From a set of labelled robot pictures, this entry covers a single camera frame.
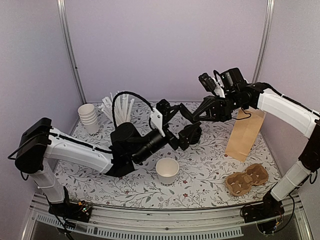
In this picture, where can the left aluminium frame post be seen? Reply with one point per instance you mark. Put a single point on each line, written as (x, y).
(61, 7)

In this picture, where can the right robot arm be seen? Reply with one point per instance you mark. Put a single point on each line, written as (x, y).
(292, 130)

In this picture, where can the floral tablecloth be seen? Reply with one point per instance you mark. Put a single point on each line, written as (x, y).
(200, 182)

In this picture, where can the aluminium front rail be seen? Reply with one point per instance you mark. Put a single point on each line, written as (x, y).
(124, 223)

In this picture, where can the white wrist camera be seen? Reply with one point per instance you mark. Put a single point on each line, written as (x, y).
(156, 119)
(212, 85)

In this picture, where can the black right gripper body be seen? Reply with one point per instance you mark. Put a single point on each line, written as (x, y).
(225, 109)

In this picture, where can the bundle of wrapped white straws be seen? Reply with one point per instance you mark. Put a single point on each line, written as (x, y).
(122, 108)

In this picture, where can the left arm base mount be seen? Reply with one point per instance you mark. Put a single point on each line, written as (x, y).
(64, 211)

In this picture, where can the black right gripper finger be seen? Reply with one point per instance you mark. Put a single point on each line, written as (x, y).
(187, 114)
(201, 113)

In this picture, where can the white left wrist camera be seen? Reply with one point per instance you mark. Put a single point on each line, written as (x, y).
(156, 119)

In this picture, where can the stack of black cup lids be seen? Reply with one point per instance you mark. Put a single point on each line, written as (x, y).
(195, 137)

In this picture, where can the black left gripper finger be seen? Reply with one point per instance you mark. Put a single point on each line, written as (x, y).
(167, 111)
(184, 135)

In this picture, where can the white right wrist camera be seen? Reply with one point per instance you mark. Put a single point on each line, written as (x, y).
(212, 85)

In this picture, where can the brown paper bag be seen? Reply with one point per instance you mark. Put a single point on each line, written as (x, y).
(244, 133)

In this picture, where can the white paper coffee cup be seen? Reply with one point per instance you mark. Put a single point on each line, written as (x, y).
(167, 170)

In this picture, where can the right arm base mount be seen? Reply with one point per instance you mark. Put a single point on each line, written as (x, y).
(269, 208)

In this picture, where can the brown cardboard cup carrier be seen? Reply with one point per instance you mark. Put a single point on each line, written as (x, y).
(240, 183)

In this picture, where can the stack of white paper cups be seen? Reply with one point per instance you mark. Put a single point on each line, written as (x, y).
(88, 117)

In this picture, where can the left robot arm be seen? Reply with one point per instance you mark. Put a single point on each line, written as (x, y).
(174, 126)

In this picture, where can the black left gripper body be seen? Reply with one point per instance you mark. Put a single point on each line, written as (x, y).
(173, 141)

